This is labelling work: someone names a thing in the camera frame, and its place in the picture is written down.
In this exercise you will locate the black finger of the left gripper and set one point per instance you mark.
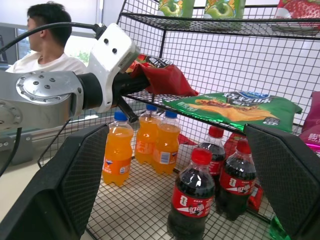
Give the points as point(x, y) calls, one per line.
point(142, 84)
point(128, 111)

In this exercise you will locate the green apple juice carton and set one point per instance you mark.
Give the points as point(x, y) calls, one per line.
point(223, 8)
point(175, 7)

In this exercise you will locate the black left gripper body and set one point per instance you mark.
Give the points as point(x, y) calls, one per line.
point(123, 85)

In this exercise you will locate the cola bottle red label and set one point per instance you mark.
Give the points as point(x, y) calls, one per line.
point(215, 147)
point(237, 180)
point(192, 192)

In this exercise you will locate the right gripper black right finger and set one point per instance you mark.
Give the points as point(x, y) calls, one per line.
point(287, 175)

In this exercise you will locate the magenta chip bag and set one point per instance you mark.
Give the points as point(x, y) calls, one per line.
point(312, 120)

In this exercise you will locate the green chip bag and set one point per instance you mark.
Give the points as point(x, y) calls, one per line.
point(235, 110)

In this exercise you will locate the strawberry drink carton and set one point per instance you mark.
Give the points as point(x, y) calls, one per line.
point(298, 8)

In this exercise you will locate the red chip bag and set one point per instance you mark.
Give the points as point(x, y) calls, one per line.
point(167, 80)

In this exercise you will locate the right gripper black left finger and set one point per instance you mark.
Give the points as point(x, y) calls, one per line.
point(50, 190)

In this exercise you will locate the grey metal conveyor frame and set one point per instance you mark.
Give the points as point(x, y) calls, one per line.
point(17, 147)

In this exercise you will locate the green snack packet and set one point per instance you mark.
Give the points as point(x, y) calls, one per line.
point(277, 228)

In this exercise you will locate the orange soda bottle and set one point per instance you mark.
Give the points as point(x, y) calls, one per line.
point(146, 140)
point(117, 155)
point(166, 150)

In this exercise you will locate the person in white t-shirt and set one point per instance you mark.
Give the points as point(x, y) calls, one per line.
point(52, 62)

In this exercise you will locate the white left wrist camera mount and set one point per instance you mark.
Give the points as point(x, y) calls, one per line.
point(110, 57)

